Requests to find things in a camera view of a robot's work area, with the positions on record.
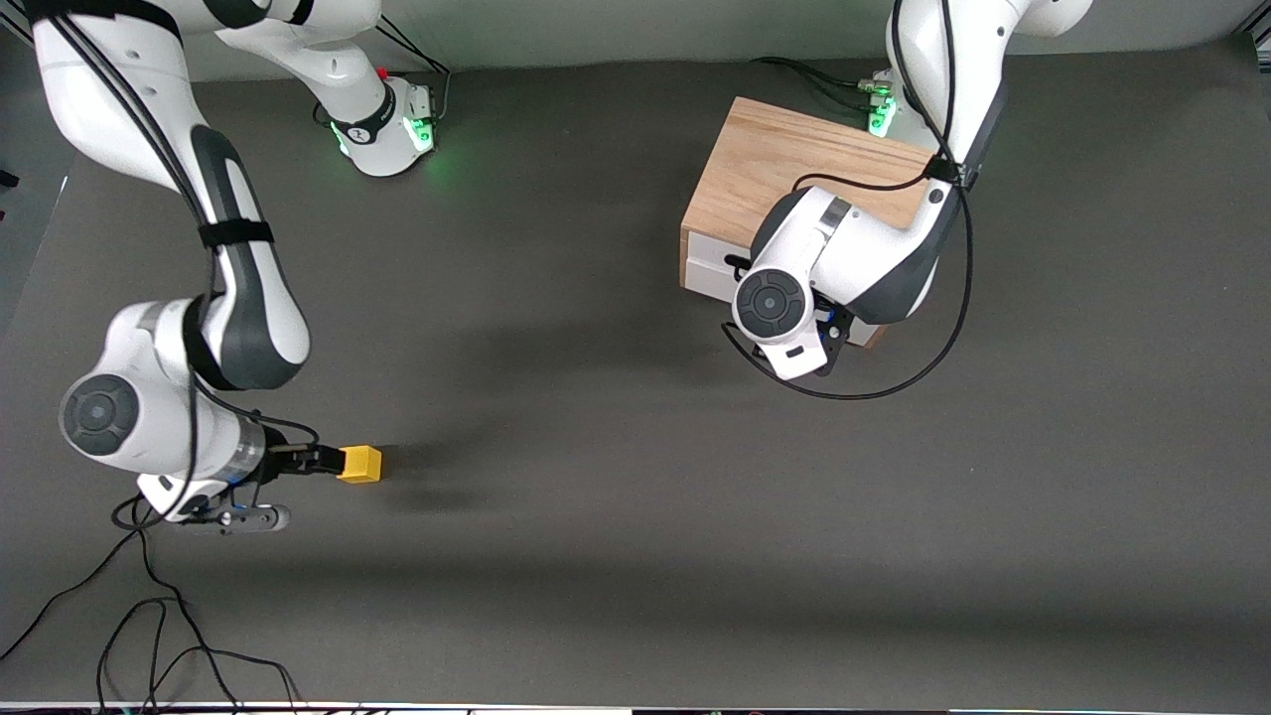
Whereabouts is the black base cable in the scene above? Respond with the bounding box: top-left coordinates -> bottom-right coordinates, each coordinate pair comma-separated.
752,57 -> 887,110
362,15 -> 453,125

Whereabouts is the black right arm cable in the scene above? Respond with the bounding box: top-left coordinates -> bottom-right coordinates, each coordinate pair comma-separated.
40,10 -> 321,527

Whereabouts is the thin black loose cable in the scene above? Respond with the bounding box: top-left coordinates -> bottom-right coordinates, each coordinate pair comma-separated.
0,492 -> 239,711
96,596 -> 301,715

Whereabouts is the black left base cable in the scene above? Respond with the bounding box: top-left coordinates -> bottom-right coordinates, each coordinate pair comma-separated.
752,57 -> 887,110

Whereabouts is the wooden drawer cabinet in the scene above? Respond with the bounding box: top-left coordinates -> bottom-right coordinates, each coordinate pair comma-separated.
680,96 -> 939,349

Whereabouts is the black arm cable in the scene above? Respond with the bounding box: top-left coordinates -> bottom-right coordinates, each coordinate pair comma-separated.
722,0 -> 976,401
40,10 -> 321,527

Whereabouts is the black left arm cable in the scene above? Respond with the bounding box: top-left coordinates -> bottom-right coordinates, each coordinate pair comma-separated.
722,0 -> 976,401

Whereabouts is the black right base cable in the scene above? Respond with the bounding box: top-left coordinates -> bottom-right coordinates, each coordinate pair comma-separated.
362,15 -> 453,125

